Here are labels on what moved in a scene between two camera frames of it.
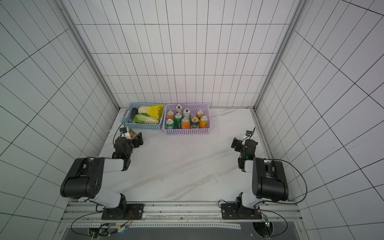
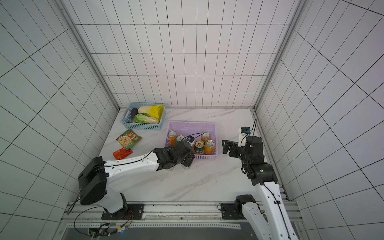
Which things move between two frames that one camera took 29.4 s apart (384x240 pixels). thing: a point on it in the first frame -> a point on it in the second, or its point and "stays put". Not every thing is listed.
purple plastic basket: [193, 107] -> [188, 128]
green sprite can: [178, 121] -> [180, 138]
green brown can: [195, 122] -> [199, 147]
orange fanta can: [200, 113] -> [205, 136]
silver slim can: [186, 113] -> [185, 167]
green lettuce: [144, 118] stays put
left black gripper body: [135, 142] -> [178, 161]
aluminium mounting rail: [280, 215] stays put
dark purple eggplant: [134, 111] stays put
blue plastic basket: [143, 116] stays put
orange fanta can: [204, 122] -> [209, 147]
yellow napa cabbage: [152, 110] stays put
